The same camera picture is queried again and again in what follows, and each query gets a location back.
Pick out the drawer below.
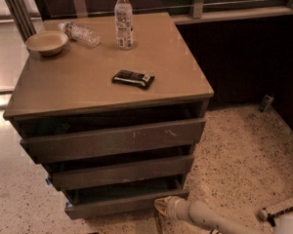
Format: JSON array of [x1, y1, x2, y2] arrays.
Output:
[[21, 118, 206, 164], [65, 175, 189, 219], [51, 155, 194, 190]]

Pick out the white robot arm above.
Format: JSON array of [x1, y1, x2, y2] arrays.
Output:
[[154, 196, 293, 234]]

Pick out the brown drawer cabinet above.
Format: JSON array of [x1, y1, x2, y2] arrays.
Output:
[[3, 12, 215, 193]]

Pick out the blue tape piece lower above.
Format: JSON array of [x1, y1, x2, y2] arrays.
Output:
[[65, 201, 71, 208]]

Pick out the blue tape piece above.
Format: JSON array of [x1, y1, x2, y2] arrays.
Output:
[[65, 201, 71, 208], [45, 178, 52, 185]]

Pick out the blue tape piece upper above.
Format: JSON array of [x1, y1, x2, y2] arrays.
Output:
[[45, 178, 52, 185]]

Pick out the black snack packet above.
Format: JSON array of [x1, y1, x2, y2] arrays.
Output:
[[111, 70, 154, 90]]

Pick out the small dark floor object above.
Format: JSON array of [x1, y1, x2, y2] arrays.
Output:
[[259, 95, 273, 112]]

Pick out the lying clear water bottle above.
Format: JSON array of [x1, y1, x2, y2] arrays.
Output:
[[59, 21, 100, 48]]

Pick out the upright clear water bottle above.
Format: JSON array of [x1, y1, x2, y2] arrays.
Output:
[[114, 0, 134, 50]]

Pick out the beige bowl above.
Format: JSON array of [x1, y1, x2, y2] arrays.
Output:
[[25, 30, 68, 57]]

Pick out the metal railing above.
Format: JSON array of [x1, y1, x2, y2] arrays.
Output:
[[0, 0, 293, 42]]

